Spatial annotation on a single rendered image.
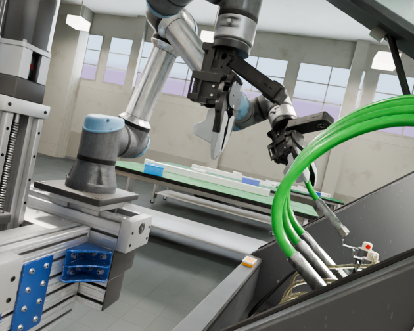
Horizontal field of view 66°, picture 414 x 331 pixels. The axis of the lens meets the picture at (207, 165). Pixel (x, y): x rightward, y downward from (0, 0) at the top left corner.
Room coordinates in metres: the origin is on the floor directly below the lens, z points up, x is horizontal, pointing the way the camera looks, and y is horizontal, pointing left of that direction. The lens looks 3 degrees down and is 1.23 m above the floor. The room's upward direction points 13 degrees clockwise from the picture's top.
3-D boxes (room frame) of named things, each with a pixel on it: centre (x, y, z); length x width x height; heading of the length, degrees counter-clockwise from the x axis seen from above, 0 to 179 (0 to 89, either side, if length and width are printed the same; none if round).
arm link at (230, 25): (0.60, 0.00, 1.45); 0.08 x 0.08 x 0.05
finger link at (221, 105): (0.57, 0.00, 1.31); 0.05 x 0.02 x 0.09; 159
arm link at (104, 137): (0.99, 0.33, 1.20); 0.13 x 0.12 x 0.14; 161
